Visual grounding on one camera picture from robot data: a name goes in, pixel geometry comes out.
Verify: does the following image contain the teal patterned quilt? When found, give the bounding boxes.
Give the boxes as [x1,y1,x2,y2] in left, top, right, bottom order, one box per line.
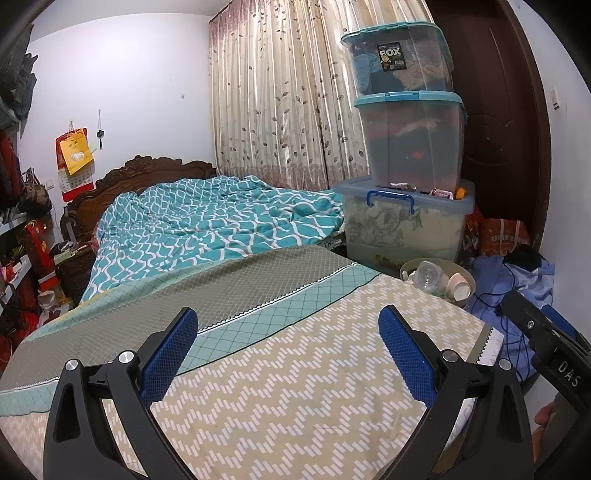
[81,175,345,303]

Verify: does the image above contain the beige round waste bin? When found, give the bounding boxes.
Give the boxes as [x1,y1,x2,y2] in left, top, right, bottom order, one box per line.
[399,257,476,308]

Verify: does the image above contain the black cloth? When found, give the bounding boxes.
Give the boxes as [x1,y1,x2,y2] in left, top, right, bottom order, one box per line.
[503,247,543,273]

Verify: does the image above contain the small clear teal-lid storage box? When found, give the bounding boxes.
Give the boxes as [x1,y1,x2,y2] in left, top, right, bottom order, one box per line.
[341,21,455,95]

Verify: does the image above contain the blue cloth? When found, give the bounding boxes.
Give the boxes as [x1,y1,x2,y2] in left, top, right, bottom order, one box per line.
[468,254,555,384]

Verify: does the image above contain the clear plastic bottle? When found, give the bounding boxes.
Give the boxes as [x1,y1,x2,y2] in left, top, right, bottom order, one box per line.
[413,260,451,291]

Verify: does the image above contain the orange printed bag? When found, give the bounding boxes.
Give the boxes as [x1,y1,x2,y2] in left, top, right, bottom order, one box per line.
[464,210,532,259]

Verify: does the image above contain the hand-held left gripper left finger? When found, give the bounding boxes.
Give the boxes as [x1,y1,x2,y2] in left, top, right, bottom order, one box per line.
[42,307,199,480]

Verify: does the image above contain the dark hanging clothes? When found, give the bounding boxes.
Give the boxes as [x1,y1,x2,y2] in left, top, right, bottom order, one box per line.
[0,23,38,130]

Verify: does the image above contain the grey metal shelf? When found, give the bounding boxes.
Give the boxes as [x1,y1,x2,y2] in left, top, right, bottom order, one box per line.
[0,210,61,315]

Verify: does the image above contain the clear storage box blue clasp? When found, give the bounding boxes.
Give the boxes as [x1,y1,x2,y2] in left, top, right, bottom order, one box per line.
[333,178,476,266]

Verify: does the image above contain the red yellow wall calendar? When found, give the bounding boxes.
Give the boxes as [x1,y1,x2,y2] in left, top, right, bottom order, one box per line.
[55,128,97,203]

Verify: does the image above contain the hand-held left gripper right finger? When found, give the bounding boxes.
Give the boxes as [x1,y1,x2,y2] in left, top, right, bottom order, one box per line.
[379,305,535,480]

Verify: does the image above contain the brown handbag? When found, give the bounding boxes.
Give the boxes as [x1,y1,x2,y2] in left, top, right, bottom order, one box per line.
[18,167,52,217]

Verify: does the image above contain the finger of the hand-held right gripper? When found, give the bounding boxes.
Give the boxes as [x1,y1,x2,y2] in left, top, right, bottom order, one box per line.
[540,305,591,354]
[501,290,591,407]

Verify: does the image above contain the pink white paper cup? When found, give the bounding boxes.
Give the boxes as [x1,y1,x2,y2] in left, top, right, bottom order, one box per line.
[445,272,472,303]

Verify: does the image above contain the dark brown wooden door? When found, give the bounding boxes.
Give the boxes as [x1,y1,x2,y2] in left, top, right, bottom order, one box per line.
[427,0,552,250]

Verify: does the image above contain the beige leaf print curtain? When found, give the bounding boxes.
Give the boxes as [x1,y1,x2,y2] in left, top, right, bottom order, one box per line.
[208,0,435,192]

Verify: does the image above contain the carved wooden headboard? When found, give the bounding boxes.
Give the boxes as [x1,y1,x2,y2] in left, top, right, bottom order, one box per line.
[60,156,217,241]

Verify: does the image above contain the dark wooden nightstand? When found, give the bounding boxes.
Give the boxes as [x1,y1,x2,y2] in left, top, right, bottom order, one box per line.
[53,242,98,305]

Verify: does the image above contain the large clear teal-lid storage box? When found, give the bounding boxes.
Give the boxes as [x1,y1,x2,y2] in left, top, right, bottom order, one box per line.
[353,91,467,192]

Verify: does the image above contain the person's right hand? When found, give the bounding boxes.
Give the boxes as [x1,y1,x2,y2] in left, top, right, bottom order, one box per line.
[531,401,561,462]

